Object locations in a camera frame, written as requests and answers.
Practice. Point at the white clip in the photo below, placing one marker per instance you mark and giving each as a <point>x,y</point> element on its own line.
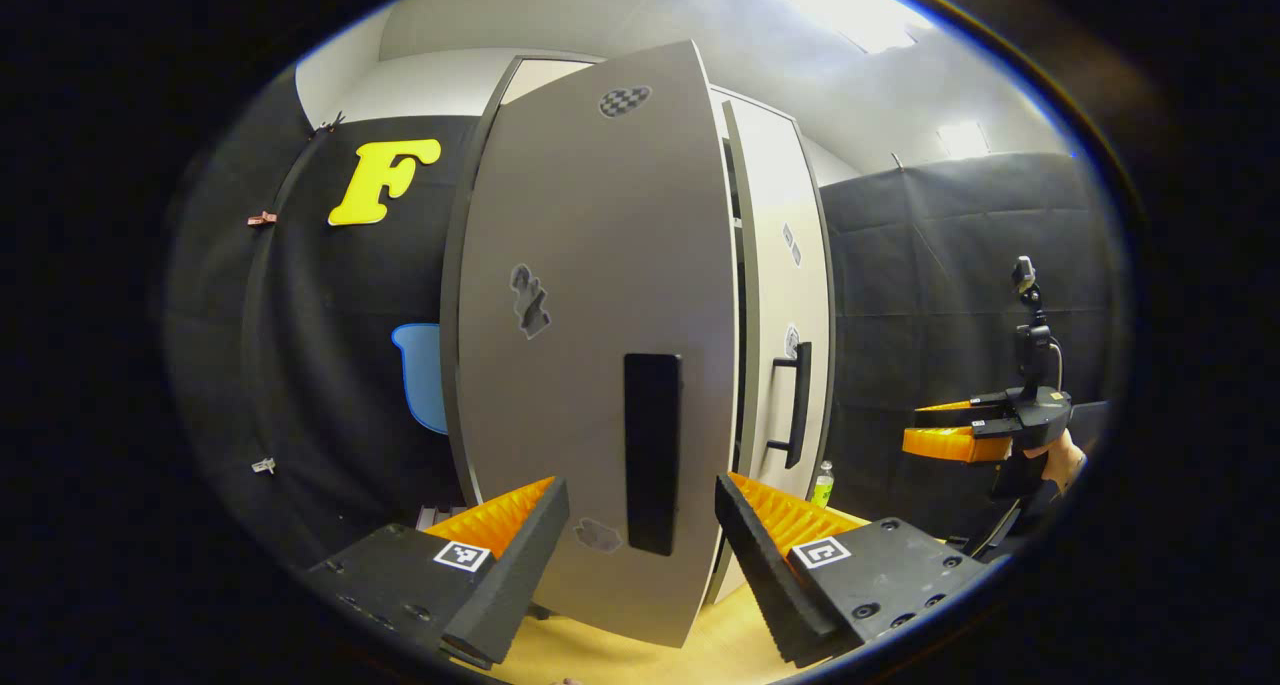
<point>264,464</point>

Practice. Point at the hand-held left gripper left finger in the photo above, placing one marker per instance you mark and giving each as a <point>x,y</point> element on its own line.
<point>520,565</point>

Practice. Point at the red clip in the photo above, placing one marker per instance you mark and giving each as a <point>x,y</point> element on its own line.
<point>262,219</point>

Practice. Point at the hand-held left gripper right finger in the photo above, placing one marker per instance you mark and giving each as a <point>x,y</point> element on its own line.
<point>770,585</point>

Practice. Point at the large ceiling light panel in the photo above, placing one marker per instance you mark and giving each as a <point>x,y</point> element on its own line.
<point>830,5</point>

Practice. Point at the grey cabinet door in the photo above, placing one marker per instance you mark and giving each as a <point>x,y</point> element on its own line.
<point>580,265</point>
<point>770,265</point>

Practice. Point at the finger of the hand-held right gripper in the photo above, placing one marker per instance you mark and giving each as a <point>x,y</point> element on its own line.
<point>945,445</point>
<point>950,413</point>

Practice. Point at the grey shoe cabinet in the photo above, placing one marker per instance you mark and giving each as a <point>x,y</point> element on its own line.
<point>540,77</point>

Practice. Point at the green drink bottle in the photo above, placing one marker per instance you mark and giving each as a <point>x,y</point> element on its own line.
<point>822,487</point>

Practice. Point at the small ceiling light panel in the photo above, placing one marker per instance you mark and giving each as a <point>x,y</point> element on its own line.
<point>962,140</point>

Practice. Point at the black clip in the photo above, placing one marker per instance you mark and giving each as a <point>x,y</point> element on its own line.
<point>330,123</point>

